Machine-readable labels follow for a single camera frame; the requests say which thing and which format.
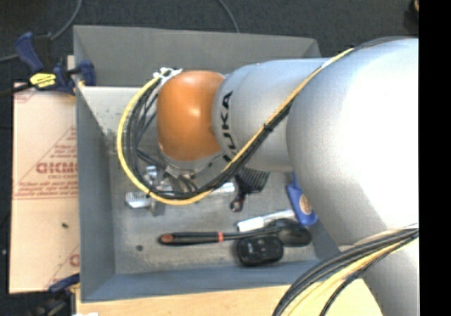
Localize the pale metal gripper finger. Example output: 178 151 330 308
142 165 159 184
125 190 165 217

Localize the grey metal bin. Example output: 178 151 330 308
73 25 341 303

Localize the white marker pen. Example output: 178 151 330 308
236 209 297 233

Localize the brown cardboard board, red print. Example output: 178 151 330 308
8 82 81 294

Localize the black computer mouse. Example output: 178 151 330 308
235 236 285 267

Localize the blue object with orange disc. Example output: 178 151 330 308
285 172 319 227

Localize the black long-handled spoon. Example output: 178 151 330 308
158 218 313 247

